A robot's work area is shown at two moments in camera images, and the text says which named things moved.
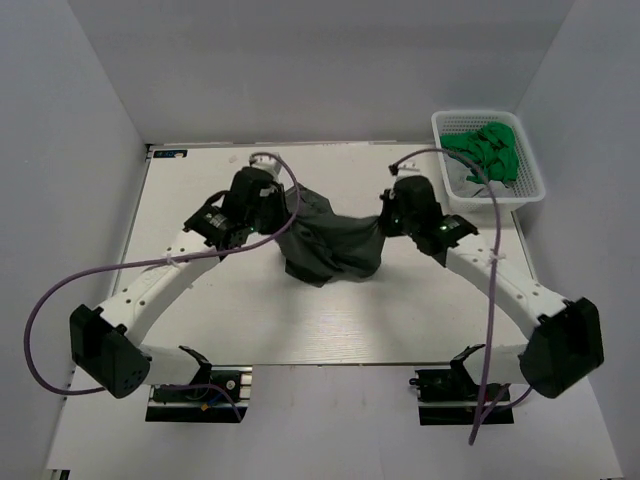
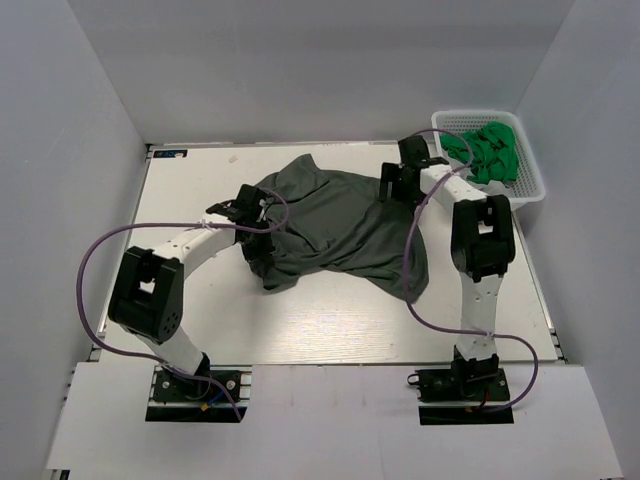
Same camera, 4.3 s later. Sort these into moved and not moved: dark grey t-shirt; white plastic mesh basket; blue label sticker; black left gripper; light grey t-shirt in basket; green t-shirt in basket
Moved: black left gripper; dark grey t-shirt
Not moved: light grey t-shirt in basket; white plastic mesh basket; green t-shirt in basket; blue label sticker
